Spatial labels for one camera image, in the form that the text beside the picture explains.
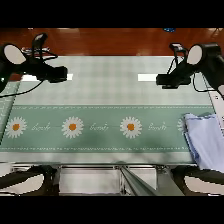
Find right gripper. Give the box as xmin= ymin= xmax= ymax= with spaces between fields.
xmin=155 ymin=72 xmax=183 ymax=90

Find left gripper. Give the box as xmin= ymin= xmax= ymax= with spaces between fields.
xmin=46 ymin=65 xmax=69 ymax=84

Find light blue shirt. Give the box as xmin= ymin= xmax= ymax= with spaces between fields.
xmin=181 ymin=112 xmax=224 ymax=175

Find black cable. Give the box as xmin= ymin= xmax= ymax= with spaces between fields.
xmin=191 ymin=72 xmax=214 ymax=94
xmin=0 ymin=78 xmax=47 ymax=99

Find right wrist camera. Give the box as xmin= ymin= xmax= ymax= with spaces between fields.
xmin=168 ymin=42 xmax=186 ymax=68

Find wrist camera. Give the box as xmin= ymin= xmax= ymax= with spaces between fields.
xmin=31 ymin=32 xmax=50 ymax=62
xmin=168 ymin=42 xmax=186 ymax=68

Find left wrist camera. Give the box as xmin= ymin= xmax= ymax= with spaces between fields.
xmin=31 ymin=32 xmax=50 ymax=62

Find silver frame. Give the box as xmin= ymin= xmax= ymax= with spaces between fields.
xmin=0 ymin=162 xmax=224 ymax=197

